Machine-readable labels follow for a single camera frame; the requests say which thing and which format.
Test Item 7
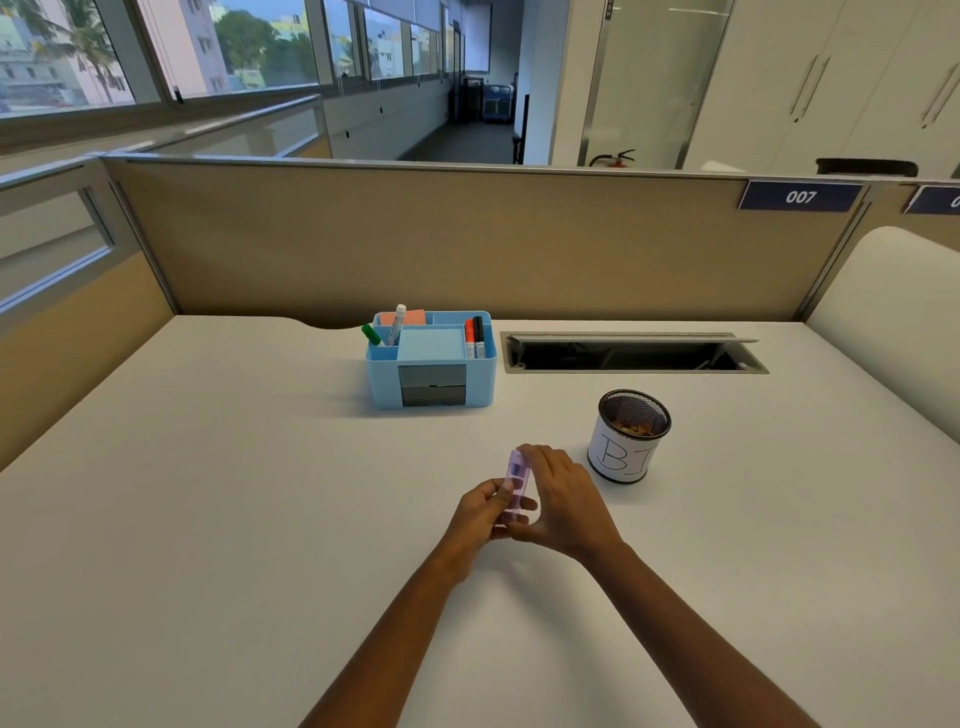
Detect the person's left forearm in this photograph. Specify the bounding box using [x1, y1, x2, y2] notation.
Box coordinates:
[299, 554, 481, 728]

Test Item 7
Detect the small purple tube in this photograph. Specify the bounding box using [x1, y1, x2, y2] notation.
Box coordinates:
[491, 468, 537, 541]

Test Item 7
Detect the person's left hand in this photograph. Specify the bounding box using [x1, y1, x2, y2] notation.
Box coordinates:
[438, 478, 541, 583]

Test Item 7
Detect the black office chair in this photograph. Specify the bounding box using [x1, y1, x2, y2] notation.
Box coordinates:
[815, 157, 919, 178]

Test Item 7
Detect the white cabinet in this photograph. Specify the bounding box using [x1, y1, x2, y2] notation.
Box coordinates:
[683, 0, 960, 180]

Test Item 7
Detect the beige glass-topped side partition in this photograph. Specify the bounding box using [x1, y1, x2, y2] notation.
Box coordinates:
[0, 155, 180, 474]

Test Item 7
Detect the person's right hand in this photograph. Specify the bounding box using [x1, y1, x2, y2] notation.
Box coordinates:
[503, 443, 628, 564]

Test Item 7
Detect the blue desk organizer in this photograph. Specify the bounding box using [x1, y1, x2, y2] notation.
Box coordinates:
[365, 310, 499, 412]

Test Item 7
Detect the black mesh cup white label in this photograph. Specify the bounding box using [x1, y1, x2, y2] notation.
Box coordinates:
[587, 388, 673, 485]

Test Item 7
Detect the frosted glass door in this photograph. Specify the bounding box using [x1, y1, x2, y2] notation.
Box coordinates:
[577, 0, 738, 170]

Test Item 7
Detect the beige desk partition panel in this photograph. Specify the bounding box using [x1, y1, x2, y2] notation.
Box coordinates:
[101, 155, 875, 329]
[862, 179, 960, 253]

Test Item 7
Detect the person's right forearm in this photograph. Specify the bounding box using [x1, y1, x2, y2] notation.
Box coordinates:
[584, 543, 823, 728]

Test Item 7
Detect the blue sticky note pad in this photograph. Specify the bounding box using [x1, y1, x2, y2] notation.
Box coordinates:
[397, 327, 467, 366]

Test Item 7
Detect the grey desk cable hatch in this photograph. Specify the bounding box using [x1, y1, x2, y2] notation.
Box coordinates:
[500, 331, 771, 376]

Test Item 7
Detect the row of windows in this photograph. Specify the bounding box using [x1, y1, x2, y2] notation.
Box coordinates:
[0, 0, 493, 118]

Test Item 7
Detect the low glass-topped partition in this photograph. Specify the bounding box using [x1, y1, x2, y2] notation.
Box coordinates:
[97, 93, 333, 160]

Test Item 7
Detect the dark blue number sign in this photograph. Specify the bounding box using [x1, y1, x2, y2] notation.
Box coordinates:
[737, 179, 865, 214]
[902, 184, 960, 217]

